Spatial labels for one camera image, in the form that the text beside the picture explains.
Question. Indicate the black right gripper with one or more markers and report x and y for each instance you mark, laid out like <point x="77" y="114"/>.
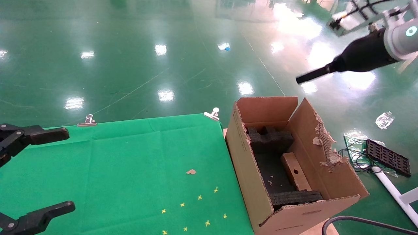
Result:
<point x="365" y="54"/>

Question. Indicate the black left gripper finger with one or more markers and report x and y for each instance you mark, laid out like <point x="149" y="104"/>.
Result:
<point x="36" y="220"/>
<point x="42" y="134"/>

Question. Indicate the small brown cardboard box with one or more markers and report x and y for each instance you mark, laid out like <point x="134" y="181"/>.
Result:
<point x="295" y="173"/>

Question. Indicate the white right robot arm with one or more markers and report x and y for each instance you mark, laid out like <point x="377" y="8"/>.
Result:
<point x="405" y="36"/>

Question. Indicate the large open cardboard carton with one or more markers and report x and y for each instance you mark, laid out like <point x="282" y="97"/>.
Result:
<point x="248" y="176"/>

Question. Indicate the small cardboard scrap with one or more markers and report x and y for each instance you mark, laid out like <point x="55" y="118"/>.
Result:
<point x="191" y="171"/>

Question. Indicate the silver binder clip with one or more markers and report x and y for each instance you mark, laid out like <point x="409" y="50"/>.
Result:
<point x="212" y="114"/>
<point x="87" y="122"/>

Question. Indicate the flat clear plastic bag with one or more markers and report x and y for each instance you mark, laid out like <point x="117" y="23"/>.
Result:
<point x="354" y="135"/>

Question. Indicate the crumpled clear plastic wrap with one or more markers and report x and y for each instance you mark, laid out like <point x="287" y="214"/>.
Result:
<point x="384" y="120"/>

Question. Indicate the green table cloth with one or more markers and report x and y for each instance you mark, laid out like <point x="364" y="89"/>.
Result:
<point x="130" y="163"/>

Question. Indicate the black grid tray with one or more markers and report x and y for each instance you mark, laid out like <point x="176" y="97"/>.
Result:
<point x="388" y="157"/>

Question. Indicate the white metal table leg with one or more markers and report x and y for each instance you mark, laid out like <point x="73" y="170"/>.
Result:
<point x="393" y="191"/>

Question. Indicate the grey metal camera bracket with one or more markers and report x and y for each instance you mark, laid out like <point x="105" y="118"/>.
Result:
<point x="372" y="22"/>

